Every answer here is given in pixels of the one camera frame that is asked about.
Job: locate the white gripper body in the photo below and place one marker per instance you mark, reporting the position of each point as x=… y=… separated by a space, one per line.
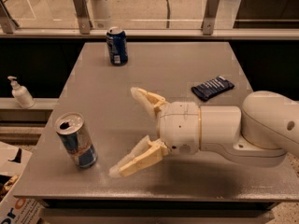
x=180 y=126

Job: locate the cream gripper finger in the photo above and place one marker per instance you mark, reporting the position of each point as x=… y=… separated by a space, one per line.
x=152 y=102
x=145 y=154

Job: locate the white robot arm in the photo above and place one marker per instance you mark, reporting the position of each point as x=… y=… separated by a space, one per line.
x=261 y=132

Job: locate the silver blue redbull can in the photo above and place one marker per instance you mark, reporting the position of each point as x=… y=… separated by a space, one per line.
x=77 y=142

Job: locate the middle metal railing bracket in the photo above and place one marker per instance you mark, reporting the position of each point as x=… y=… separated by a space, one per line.
x=83 y=17

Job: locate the dark blue snack packet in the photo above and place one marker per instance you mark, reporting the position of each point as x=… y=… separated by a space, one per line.
x=212 y=88

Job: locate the left metal railing bracket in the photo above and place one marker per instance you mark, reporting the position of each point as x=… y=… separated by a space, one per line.
x=7 y=23

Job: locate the blue pepsi can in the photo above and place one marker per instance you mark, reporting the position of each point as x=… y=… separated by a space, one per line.
x=117 y=47

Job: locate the metal railing bracket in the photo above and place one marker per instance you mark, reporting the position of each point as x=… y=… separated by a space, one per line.
x=7 y=23
x=210 y=16
x=83 y=17

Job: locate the right metal railing bracket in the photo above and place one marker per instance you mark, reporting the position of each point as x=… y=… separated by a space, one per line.
x=210 y=16

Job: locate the white cardboard box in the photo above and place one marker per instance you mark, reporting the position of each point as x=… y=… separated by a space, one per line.
x=13 y=210

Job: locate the white pump dispenser bottle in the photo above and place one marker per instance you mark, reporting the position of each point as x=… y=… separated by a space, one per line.
x=20 y=93

